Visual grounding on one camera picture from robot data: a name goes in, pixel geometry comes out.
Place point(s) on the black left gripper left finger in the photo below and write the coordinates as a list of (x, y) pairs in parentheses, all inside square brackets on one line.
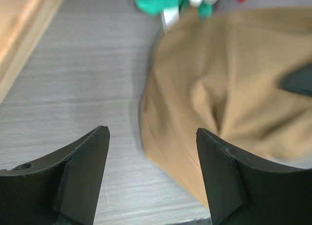
[(60, 188)]

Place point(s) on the white rack foot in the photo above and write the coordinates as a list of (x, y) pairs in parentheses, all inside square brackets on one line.
[(169, 16)]

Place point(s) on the green hanging shirt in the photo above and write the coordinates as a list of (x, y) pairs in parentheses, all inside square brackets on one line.
[(155, 7)]

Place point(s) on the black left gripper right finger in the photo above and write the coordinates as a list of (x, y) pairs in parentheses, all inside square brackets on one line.
[(245, 189)]

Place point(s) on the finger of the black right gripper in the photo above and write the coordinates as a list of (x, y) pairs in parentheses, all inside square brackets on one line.
[(299, 81)]

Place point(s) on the tan cloth garment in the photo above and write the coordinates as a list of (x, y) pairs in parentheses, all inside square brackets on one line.
[(222, 73)]

